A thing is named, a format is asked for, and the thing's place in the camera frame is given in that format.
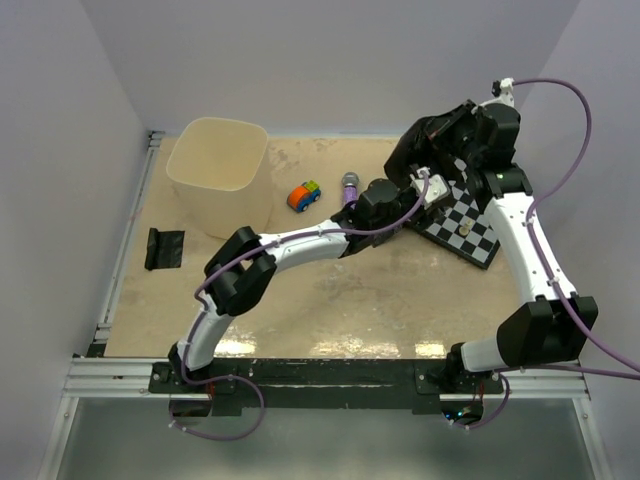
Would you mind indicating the white chess piece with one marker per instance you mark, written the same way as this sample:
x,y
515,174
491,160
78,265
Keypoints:
x,y
465,228

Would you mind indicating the black white chessboard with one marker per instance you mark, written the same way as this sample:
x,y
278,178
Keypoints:
x,y
479,248

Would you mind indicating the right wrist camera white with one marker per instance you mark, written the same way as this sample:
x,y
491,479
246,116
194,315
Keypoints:
x,y
502,91

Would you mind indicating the small black block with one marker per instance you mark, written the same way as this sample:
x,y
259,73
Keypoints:
x,y
164,249

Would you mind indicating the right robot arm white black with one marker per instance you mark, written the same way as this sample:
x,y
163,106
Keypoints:
x,y
553,321

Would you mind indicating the beige plastic trash bin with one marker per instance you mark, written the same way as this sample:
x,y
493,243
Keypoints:
x,y
221,171

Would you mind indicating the colourful toy car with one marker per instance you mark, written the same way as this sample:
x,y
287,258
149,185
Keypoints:
x,y
303,196

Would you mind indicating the black trash bag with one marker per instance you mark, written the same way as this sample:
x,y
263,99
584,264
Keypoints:
x,y
413,150

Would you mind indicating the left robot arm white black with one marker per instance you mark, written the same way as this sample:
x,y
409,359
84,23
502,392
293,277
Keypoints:
x,y
237,276

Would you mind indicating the purple glitter microphone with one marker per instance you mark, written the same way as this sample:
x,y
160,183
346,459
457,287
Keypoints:
x,y
350,182

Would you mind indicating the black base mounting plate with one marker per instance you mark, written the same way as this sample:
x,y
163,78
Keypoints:
x,y
417,385

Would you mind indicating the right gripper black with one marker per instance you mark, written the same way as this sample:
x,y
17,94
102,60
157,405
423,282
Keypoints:
x,y
479,111

